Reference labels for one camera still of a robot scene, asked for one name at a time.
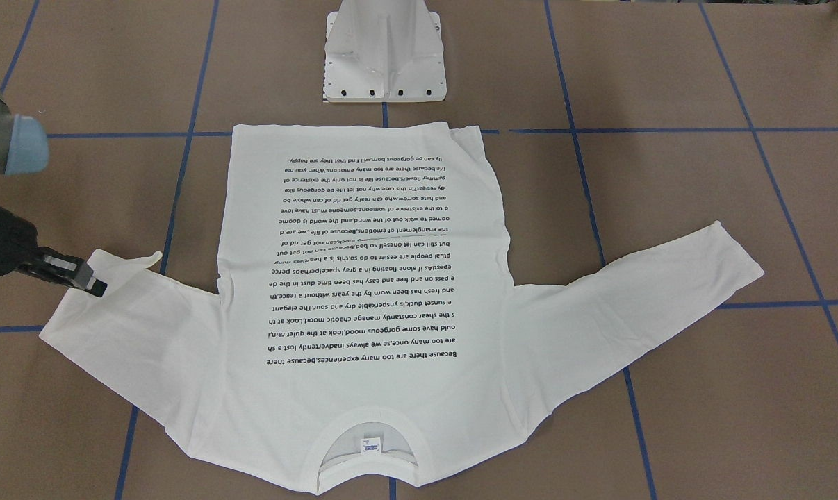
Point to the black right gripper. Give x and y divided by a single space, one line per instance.
3 239

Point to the white long-sleeve printed shirt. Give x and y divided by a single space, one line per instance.
366 321

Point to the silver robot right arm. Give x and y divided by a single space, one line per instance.
24 150

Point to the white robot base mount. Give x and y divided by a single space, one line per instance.
385 51

